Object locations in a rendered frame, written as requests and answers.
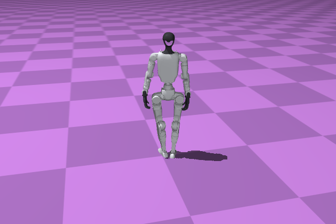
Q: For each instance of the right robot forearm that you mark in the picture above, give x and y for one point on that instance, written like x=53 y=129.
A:
x=186 y=83

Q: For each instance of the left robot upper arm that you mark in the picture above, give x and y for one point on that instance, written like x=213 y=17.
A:
x=151 y=64

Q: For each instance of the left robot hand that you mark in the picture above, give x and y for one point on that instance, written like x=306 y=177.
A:
x=145 y=100

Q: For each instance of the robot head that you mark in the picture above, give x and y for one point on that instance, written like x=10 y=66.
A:
x=168 y=36

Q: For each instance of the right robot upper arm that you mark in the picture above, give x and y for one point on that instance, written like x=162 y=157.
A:
x=184 y=65

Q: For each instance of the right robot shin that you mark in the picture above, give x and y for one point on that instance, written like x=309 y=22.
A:
x=174 y=137

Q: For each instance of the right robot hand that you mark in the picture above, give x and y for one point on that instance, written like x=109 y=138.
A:
x=186 y=103

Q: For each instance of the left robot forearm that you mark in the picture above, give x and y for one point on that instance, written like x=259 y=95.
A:
x=146 y=83

